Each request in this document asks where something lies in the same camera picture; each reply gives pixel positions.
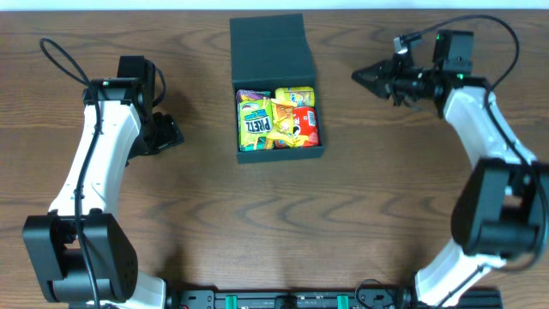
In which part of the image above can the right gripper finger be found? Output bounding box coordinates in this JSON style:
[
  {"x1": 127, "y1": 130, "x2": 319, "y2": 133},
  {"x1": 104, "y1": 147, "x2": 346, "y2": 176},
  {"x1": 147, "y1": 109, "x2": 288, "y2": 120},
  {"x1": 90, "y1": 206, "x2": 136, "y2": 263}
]
[
  {"x1": 353, "y1": 76, "x2": 391, "y2": 100},
  {"x1": 352, "y1": 60, "x2": 393, "y2": 82}
]

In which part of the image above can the yellow orange candy packet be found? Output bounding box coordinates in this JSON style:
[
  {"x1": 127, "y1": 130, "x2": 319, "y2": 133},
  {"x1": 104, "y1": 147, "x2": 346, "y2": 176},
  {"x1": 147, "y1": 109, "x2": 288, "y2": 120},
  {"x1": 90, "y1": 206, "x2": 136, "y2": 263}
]
[{"x1": 268, "y1": 99, "x2": 294, "y2": 148}]

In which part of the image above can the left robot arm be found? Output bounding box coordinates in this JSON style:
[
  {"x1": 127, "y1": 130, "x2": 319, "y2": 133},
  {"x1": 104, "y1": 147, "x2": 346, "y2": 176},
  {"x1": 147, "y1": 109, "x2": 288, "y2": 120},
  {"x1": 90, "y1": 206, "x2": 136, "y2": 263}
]
[{"x1": 22, "y1": 56, "x2": 184, "y2": 308}]

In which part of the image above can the red Pringles can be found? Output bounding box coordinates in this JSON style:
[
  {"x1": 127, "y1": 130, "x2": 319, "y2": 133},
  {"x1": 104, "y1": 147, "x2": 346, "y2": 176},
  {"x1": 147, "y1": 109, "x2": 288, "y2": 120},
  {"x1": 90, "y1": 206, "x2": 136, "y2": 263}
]
[{"x1": 292, "y1": 106, "x2": 320, "y2": 148}]

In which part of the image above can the dark green box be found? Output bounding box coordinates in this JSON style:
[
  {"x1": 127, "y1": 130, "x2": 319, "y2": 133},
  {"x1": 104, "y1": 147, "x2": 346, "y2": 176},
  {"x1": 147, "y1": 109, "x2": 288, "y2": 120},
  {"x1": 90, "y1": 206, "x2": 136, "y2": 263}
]
[{"x1": 230, "y1": 14, "x2": 325, "y2": 164}]

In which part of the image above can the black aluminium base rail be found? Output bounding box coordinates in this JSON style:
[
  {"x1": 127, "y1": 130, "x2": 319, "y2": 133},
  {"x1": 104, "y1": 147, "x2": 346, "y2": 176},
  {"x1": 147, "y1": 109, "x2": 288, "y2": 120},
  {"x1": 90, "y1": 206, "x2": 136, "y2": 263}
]
[{"x1": 165, "y1": 288, "x2": 504, "y2": 309}]

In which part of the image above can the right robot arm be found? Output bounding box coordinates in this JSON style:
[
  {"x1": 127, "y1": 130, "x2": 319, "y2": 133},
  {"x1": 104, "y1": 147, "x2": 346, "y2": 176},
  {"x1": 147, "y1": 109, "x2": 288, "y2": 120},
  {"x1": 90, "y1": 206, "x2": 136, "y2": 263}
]
[{"x1": 351, "y1": 29, "x2": 548, "y2": 308}]

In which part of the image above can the green Pretz snack box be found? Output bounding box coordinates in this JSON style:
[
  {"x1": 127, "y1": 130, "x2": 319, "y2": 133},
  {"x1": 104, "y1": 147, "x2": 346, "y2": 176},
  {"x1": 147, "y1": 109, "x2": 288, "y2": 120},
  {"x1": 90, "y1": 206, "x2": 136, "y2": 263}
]
[{"x1": 236, "y1": 89, "x2": 274, "y2": 152}]

